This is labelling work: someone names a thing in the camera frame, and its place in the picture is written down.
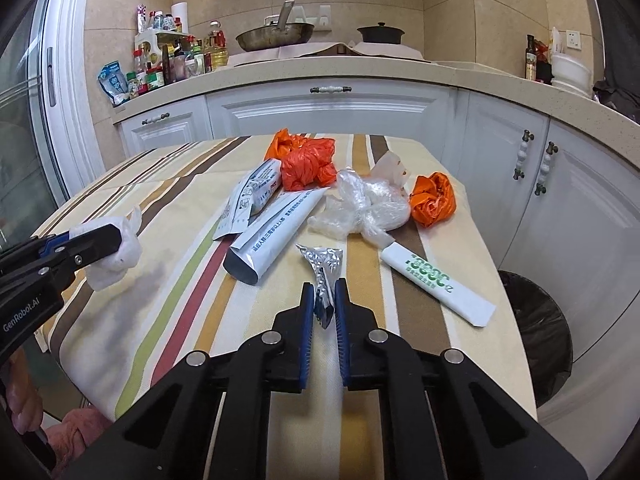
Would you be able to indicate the metal wok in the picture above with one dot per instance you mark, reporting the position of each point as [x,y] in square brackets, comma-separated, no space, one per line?
[275,37]

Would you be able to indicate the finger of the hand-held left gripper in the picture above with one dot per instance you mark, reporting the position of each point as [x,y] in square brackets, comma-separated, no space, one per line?
[95,245]
[54,244]

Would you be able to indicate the white cabinet door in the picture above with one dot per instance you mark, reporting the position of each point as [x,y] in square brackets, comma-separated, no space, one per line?
[590,240]
[490,185]

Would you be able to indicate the translucent white plastic bag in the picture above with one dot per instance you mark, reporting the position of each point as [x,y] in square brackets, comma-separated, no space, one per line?
[392,167]

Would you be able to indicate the white printed tube packet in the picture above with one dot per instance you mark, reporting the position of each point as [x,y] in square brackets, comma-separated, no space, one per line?
[270,240]

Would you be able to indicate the glass sliding door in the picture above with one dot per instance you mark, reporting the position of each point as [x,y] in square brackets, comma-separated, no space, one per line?
[20,160]

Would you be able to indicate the white tissue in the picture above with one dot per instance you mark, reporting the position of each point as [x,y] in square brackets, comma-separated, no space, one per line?
[117,260]

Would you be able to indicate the dark red-labelled bottle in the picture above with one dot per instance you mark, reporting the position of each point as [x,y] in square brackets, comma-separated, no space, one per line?
[542,65]

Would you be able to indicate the white plastic bottle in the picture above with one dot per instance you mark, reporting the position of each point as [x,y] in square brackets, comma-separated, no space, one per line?
[556,40]

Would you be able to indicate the white green-printed paper sleeve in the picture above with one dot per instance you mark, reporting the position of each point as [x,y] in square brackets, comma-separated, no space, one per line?
[440,285]

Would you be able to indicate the clear plastic bag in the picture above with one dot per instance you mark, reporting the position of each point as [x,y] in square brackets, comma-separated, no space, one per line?
[360,205]

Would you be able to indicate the white spice rack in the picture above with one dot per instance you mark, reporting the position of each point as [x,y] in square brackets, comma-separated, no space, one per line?
[170,36]

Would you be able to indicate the cluster of condiment bottles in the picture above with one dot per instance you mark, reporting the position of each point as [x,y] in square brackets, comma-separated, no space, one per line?
[170,67]

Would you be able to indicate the beige stove cover cloth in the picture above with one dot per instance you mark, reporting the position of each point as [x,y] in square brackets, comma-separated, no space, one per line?
[300,53]

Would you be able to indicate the knotted orange plastic bag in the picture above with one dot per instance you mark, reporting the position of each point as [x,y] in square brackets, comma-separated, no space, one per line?
[307,165]

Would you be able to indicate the dark cloth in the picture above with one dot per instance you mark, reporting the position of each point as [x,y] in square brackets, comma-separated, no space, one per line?
[620,95]

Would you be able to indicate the wide white cabinet drawer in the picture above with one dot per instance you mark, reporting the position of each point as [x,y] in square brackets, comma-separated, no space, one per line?
[350,115]

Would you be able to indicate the dark glass bottle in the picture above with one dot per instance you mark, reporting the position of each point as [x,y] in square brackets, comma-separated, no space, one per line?
[530,60]

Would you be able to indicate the yellow cooking oil bottle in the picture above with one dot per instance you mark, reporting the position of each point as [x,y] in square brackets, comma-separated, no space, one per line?
[216,50]

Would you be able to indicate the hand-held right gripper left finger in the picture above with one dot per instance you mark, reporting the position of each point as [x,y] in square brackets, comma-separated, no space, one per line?
[306,345]

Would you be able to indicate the black lidded pot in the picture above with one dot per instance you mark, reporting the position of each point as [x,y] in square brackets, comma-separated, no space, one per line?
[380,35]

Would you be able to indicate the white printed pouch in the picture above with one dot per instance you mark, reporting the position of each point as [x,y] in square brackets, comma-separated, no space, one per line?
[250,195]

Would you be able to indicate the white paper towel roll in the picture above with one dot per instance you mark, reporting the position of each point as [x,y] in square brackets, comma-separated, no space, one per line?
[180,15]

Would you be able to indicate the stack of white bowls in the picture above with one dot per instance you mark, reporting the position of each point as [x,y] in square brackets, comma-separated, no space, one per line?
[570,72]

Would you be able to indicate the person's left hand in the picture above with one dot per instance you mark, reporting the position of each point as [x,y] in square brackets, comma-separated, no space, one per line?
[20,390]

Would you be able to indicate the blue snack packet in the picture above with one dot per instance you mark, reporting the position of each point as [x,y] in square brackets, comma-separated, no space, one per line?
[112,82]

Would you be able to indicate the person's pink clothing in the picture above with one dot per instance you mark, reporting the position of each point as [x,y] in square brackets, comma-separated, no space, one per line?
[80,430]

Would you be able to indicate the large orange plastic bag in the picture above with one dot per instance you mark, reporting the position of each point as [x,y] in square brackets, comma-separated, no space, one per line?
[432,202]

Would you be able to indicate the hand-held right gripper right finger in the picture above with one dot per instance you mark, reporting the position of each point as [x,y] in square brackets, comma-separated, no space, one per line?
[342,345]

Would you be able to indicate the black trash bin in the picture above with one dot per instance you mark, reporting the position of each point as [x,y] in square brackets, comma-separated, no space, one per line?
[540,330]

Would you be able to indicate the silver foil wrapper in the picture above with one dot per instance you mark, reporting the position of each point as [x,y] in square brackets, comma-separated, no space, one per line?
[325,262]

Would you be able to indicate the narrow white cabinet drawer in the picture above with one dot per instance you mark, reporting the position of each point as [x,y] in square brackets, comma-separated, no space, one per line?
[165,135]

